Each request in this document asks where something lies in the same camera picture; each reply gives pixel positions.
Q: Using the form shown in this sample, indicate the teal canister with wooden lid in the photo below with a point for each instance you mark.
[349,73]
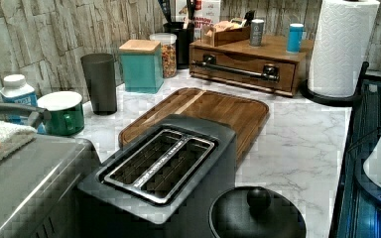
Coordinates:
[142,66]

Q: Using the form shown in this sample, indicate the dark grey plastic tumbler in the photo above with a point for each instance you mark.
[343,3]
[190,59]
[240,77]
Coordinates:
[99,74]

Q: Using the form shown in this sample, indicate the grey can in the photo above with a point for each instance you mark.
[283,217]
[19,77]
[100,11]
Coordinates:
[256,33]

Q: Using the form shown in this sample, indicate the clear cereal jar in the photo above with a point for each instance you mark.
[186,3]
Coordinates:
[168,48]

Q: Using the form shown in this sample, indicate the wooden cutting board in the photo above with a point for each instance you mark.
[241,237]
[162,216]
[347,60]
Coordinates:
[244,115]

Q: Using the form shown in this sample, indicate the white cereal box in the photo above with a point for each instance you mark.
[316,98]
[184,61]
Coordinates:
[207,12]

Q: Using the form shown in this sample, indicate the black pot lid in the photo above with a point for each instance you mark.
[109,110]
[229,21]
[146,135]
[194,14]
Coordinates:
[255,212]

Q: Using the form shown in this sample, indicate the black metal drawer handle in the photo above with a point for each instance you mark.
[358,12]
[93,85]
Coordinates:
[269,72]

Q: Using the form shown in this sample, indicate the wooden tea bag tray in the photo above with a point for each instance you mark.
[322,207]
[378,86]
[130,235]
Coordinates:
[223,33]

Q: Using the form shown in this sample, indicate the black two-slot toaster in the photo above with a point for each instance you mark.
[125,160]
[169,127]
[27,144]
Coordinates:
[161,185]

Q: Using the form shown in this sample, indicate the blue can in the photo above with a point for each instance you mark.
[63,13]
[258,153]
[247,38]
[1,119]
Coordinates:
[295,37]

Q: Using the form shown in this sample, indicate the black utensil holder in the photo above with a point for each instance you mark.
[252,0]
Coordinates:
[183,41]

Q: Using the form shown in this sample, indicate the wooden drawer box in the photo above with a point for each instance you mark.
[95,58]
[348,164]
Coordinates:
[293,67]

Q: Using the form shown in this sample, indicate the white paper towel roll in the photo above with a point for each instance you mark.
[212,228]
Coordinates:
[343,31]

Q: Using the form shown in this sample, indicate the white and blue bottle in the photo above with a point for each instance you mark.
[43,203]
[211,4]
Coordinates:
[16,90]

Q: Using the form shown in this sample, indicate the stainless steel appliance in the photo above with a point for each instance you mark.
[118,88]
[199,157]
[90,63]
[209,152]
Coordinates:
[37,187]

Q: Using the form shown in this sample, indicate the grey appliance handle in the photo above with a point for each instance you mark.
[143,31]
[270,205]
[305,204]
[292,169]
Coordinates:
[35,115]

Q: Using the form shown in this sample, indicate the black paper towel holder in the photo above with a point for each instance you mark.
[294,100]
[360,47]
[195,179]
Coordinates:
[347,101]

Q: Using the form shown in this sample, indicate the green mug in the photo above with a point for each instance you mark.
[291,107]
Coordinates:
[66,113]

